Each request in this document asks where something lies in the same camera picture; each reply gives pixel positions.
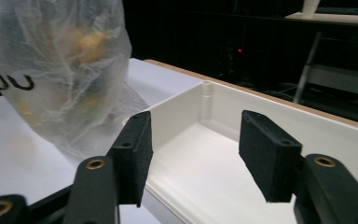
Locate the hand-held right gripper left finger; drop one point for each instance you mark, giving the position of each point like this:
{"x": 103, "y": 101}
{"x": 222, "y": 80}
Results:
{"x": 130, "y": 161}

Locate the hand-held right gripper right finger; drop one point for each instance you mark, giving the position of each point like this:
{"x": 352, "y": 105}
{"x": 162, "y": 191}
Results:
{"x": 270, "y": 155}

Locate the white plastic box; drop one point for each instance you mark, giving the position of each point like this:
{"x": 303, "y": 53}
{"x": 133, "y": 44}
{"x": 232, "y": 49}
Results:
{"x": 199, "y": 161}

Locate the translucent printed plastic bag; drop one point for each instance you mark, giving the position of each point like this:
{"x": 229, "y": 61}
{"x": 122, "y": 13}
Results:
{"x": 59, "y": 68}

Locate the grey metal stand leg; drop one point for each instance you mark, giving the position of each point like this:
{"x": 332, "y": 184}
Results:
{"x": 306, "y": 71}

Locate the white table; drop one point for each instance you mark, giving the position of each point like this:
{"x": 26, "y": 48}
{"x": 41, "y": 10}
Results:
{"x": 338, "y": 18}

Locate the white stand base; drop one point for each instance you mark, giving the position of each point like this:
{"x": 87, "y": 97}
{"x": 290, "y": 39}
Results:
{"x": 310, "y": 7}

